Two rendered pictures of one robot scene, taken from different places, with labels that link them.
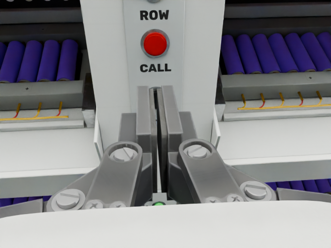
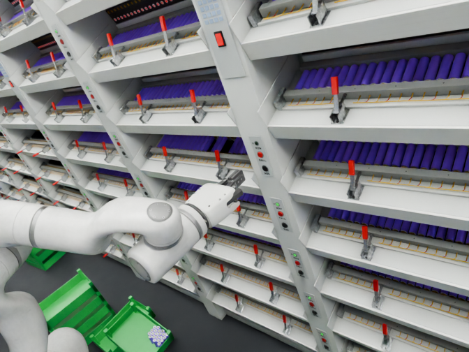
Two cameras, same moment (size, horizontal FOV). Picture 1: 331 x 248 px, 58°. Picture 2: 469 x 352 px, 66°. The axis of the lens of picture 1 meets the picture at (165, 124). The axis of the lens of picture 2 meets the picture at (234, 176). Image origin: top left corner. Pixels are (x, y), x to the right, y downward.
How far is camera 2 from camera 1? 80 cm
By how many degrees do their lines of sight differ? 46
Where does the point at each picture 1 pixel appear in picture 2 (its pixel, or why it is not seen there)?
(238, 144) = (301, 187)
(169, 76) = (266, 163)
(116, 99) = (256, 167)
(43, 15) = not seen: hidden behind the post
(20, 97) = (246, 160)
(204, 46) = (272, 156)
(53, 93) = not seen: hidden behind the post
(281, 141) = (316, 188)
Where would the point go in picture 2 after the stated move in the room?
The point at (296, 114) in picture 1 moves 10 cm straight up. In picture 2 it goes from (327, 179) to (318, 145)
